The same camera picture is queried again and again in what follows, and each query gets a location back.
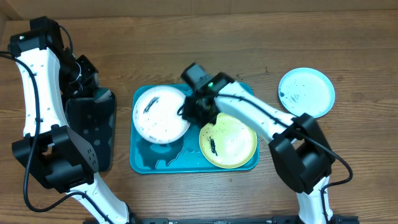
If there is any light blue plate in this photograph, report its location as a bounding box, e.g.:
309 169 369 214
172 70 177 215
278 67 336 118

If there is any yellow plate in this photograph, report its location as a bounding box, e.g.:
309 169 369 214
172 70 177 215
199 113 257 169

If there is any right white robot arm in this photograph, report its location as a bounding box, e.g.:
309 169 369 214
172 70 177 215
178 72 335 223

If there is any green grey sponge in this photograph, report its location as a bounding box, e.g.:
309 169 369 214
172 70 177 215
93 88 112 103

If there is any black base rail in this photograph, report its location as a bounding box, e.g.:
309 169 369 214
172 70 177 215
83 214 361 224

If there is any teal plastic tray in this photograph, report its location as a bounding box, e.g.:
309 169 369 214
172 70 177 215
129 83 261 175

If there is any pink white plate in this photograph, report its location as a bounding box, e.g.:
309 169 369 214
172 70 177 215
132 85 190 144

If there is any black water tray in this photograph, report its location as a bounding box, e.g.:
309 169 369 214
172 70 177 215
65 92 116 172

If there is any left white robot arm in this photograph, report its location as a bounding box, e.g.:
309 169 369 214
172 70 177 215
1 16 134 223

